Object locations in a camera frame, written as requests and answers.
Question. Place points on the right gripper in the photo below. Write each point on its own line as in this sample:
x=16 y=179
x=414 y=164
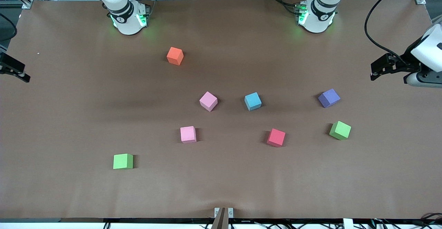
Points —
x=9 y=65

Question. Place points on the small white box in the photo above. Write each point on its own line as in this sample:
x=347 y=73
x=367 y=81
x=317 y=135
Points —
x=348 y=224

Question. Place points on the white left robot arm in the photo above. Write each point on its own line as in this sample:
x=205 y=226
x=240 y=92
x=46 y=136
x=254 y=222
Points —
x=319 y=18

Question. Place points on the brown table cover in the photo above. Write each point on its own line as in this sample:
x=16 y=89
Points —
x=221 y=173

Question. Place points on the metal mount bracket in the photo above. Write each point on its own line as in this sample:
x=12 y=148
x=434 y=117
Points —
x=223 y=217

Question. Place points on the orange foam cube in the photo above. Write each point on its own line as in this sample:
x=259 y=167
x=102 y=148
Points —
x=174 y=57

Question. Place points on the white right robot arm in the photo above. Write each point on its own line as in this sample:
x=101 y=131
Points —
x=126 y=21

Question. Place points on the red foam cube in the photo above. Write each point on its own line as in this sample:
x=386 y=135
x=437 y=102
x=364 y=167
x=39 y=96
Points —
x=276 y=137

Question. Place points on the blue foam cube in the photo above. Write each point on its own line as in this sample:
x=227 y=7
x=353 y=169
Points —
x=252 y=101

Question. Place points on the purple foam cube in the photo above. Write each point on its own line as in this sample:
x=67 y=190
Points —
x=328 y=98

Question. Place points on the pink foam cube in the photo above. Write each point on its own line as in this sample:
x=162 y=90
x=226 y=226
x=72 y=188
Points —
x=188 y=134
x=208 y=101

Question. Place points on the green foam cube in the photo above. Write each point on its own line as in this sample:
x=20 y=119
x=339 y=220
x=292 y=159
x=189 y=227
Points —
x=123 y=161
x=340 y=130

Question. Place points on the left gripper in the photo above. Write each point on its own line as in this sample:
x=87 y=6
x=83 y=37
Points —
x=404 y=64

